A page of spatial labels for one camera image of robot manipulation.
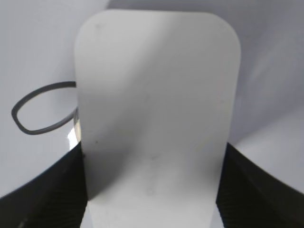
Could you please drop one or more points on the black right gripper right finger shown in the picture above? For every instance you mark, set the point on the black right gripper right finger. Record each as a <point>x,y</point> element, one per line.
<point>249,197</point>

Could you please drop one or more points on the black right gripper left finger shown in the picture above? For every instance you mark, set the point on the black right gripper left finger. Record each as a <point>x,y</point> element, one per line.
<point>55,199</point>

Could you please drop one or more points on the white whiteboard eraser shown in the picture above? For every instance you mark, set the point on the white whiteboard eraser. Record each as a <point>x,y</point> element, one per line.
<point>156,91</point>

